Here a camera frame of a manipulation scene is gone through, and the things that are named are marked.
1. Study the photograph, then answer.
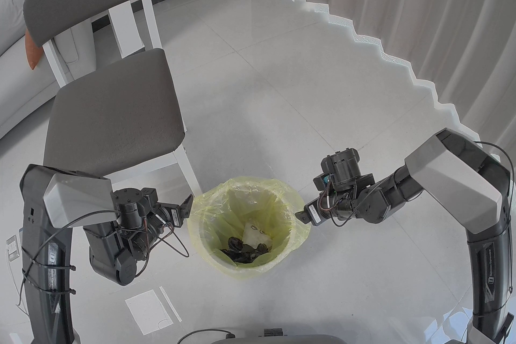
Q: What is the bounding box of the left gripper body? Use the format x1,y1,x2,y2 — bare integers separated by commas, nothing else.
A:
155,204,187,230

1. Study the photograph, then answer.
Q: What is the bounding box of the white cable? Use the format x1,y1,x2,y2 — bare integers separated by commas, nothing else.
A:
4,246,27,311

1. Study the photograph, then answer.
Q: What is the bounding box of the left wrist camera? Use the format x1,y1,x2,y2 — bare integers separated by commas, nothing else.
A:
139,188,159,211

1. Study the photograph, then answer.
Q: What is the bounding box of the white sofa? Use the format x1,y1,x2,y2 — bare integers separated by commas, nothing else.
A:
0,0,98,141

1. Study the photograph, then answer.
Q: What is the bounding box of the grey and white chair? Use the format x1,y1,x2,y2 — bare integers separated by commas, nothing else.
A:
23,0,202,198

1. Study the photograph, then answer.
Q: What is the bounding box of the orange cushion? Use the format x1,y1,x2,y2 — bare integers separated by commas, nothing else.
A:
25,29,43,70

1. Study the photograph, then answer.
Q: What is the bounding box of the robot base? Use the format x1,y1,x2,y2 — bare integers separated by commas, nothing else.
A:
210,328,337,344

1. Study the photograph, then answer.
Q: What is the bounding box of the white printed wrapper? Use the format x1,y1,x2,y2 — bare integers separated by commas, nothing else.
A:
242,219,273,249

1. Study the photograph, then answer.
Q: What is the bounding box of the yellow plastic bag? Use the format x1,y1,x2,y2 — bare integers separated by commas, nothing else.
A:
187,177,312,278

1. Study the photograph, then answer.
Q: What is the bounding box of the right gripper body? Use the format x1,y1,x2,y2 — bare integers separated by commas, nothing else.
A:
302,196,358,229

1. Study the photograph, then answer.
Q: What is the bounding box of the white trash bin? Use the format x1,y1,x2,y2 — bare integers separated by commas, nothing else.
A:
197,189,297,275

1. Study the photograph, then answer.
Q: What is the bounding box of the black plastic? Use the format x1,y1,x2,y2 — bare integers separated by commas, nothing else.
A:
220,236,270,265

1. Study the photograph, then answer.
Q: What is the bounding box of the black cable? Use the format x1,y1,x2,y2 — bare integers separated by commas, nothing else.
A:
177,328,236,344
474,140,516,214
18,210,119,307

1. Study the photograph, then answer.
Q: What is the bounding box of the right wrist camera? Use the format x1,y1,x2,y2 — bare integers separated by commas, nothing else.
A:
314,172,334,193

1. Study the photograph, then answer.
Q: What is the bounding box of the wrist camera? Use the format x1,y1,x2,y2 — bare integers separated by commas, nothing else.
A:
314,172,334,193
139,188,159,211

